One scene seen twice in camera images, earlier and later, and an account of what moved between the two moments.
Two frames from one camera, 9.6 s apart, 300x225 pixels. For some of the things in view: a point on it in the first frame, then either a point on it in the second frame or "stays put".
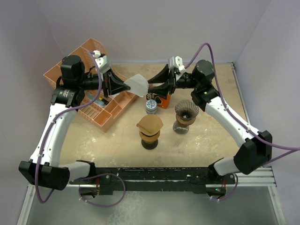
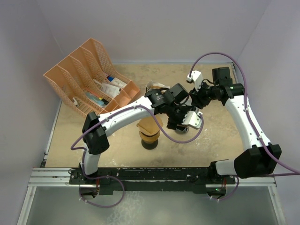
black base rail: x=110 y=180 stays put
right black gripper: x=163 y=76 -> x=197 y=99
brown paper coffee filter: x=151 y=124 stays put
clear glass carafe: x=180 y=128 stays put
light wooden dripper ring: x=149 y=138 stays put
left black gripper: x=113 y=84 -> x=173 y=125
